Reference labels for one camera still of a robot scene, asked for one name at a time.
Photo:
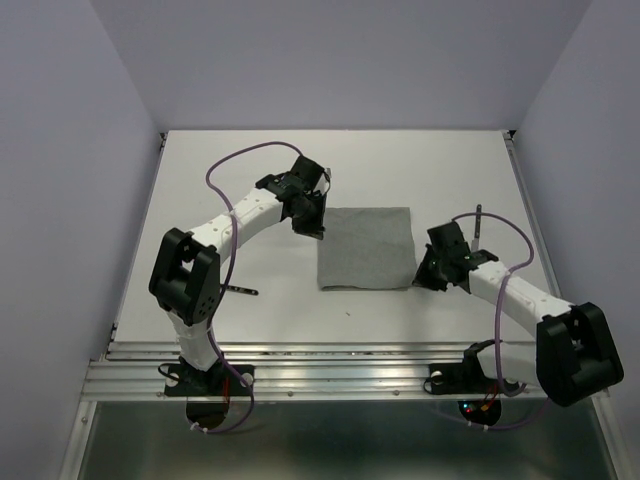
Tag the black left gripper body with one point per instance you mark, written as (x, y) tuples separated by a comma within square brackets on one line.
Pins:
[(310, 199)]

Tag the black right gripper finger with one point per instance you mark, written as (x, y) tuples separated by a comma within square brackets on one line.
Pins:
[(424, 277), (439, 284)]

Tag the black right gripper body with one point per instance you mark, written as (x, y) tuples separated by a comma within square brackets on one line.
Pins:
[(444, 260)]

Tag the black handled knife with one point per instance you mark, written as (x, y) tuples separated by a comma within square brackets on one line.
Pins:
[(477, 228)]

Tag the grey cloth napkin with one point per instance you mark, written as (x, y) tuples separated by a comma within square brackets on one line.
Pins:
[(366, 249)]

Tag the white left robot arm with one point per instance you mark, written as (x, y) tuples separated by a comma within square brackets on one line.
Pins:
[(186, 277)]

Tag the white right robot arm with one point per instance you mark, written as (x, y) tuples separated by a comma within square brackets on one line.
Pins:
[(573, 354)]

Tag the black handled fork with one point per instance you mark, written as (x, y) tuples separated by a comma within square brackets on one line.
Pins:
[(242, 290)]

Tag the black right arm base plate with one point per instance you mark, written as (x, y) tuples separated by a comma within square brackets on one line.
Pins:
[(458, 378)]

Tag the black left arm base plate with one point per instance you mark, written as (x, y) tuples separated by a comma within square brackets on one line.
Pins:
[(182, 380)]

